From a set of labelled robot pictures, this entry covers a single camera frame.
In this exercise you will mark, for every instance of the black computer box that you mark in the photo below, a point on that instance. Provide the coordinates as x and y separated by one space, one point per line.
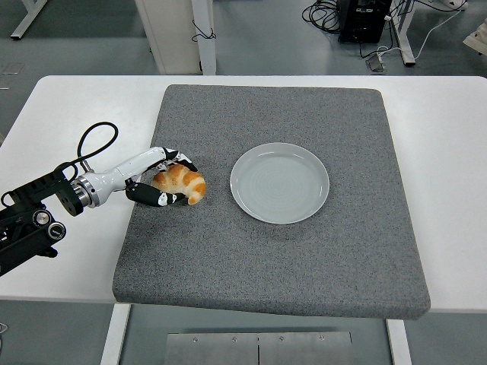
361 23

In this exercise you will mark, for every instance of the golden croissant bread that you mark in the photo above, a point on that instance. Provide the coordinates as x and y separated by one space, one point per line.
186 180

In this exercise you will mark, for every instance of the round grey plate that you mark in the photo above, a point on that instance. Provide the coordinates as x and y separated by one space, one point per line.
279 186

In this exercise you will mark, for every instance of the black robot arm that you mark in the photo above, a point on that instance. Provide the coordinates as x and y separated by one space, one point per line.
19 197

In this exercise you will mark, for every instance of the white table leg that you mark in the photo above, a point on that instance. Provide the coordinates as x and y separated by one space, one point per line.
399 346
114 338

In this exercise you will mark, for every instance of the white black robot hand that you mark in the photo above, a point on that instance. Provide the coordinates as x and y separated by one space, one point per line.
129 167

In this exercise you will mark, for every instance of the white desk leg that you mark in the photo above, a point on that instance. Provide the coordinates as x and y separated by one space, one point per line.
28 19
405 42

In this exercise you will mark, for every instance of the grey floor socket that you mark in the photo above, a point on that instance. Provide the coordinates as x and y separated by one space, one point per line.
376 64

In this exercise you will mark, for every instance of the beige cabinet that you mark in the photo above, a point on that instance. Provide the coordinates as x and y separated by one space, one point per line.
167 30

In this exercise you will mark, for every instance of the grey floor hatch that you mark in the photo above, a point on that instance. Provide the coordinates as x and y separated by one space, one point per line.
16 68

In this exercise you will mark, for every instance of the white post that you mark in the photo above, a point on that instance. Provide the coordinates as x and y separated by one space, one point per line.
207 57

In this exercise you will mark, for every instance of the grey felt mat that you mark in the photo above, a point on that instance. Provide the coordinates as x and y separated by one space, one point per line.
266 258

